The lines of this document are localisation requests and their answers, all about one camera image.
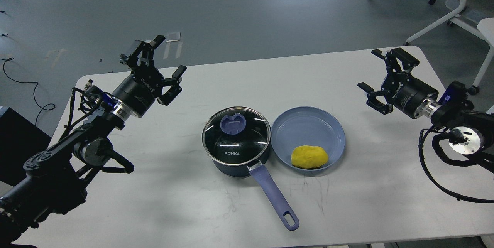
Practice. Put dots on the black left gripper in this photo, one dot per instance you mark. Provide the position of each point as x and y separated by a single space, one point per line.
145 84

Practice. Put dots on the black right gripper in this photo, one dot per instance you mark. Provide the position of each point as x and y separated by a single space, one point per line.
405 92

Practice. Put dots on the glass lid with purple knob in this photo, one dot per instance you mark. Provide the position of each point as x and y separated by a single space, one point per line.
236 135

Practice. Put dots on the yellow potato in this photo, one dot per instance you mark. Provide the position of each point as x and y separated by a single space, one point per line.
309 157

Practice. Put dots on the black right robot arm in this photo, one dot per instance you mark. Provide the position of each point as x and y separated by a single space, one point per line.
461 134

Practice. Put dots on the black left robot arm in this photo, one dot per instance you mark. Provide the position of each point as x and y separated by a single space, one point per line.
56 178

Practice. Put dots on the blue plate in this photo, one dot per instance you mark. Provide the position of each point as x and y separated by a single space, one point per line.
307 126

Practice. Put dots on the white office chair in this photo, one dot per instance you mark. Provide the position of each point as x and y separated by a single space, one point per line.
464 13

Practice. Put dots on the dark pot with purple handle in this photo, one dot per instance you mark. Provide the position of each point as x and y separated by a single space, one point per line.
256 168

